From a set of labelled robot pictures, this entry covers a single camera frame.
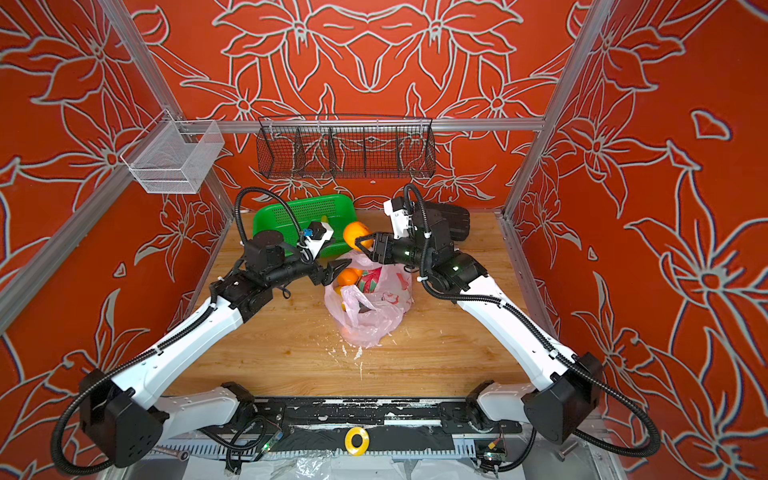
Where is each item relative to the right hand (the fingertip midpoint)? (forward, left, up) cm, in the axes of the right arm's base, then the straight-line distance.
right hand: (357, 241), depth 66 cm
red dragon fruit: (+6, -1, -27) cm, 28 cm away
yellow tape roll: (-34, +3, -32) cm, 47 cm away
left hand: (+3, +5, -4) cm, 7 cm away
